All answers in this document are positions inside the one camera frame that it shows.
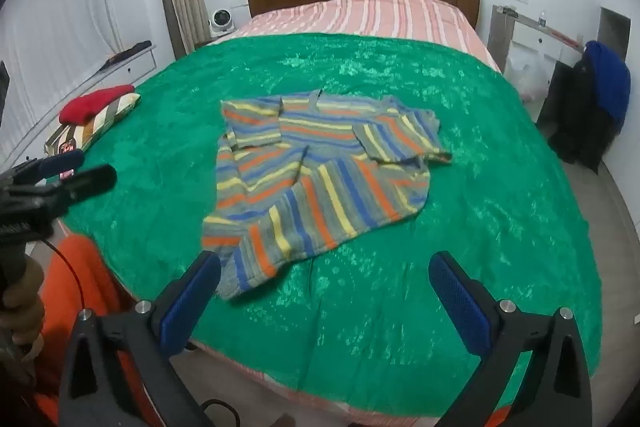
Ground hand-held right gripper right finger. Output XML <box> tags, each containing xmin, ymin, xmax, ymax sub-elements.
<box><xmin>429</xmin><ymin>251</ymin><xmax>594</xmax><ymax>427</ymax></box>

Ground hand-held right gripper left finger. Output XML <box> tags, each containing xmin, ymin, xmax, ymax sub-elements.
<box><xmin>59</xmin><ymin>250</ymin><xmax>222</xmax><ymax>427</ymax></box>

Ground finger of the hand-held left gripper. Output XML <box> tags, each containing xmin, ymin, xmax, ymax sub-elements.
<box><xmin>0</xmin><ymin>149</ymin><xmax>85</xmax><ymax>185</ymax></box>
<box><xmin>10</xmin><ymin>165</ymin><xmax>118</xmax><ymax>220</ymax></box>

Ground striped knit sweater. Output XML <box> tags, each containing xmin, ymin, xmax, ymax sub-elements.
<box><xmin>201</xmin><ymin>89</ymin><xmax>453</xmax><ymax>303</ymax></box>

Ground person's left hand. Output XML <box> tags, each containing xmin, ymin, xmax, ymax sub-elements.
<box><xmin>0</xmin><ymin>257</ymin><xmax>47</xmax><ymax>358</ymax></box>

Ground striped pillow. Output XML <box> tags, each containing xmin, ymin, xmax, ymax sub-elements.
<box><xmin>44</xmin><ymin>93</ymin><xmax>142</xmax><ymax>155</ymax></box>

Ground red knit cloth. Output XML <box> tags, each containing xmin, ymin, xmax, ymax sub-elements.
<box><xmin>59</xmin><ymin>84</ymin><xmax>136</xmax><ymax>126</ymax></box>

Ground person's orange clothing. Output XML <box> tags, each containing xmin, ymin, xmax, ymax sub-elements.
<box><xmin>30</xmin><ymin>234</ymin><xmax>166</xmax><ymax>427</ymax></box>

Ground green patterned blanket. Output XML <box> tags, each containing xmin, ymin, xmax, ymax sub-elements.
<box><xmin>47</xmin><ymin>32</ymin><xmax>603</xmax><ymax>408</ymax></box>

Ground white wardrobe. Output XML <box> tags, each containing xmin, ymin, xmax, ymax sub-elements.
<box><xmin>0</xmin><ymin>0</ymin><xmax>160</xmax><ymax>168</ymax></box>

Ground clear plastic bag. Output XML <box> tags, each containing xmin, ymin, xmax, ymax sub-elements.
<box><xmin>505</xmin><ymin>52</ymin><xmax>551</xmax><ymax>101</ymax></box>

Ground blue jacket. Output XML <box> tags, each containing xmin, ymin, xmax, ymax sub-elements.
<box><xmin>582</xmin><ymin>40</ymin><xmax>632</xmax><ymax>130</ymax></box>

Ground white bedside cabinet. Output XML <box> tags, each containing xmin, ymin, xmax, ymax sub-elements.
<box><xmin>487</xmin><ymin>4</ymin><xmax>586</xmax><ymax>108</ymax></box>

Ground black cable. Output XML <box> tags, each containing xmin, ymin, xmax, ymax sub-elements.
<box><xmin>200</xmin><ymin>399</ymin><xmax>240</xmax><ymax>427</ymax></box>

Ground white security camera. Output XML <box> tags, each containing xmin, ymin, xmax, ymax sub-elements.
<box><xmin>208</xmin><ymin>8</ymin><xmax>237</xmax><ymax>38</ymax></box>

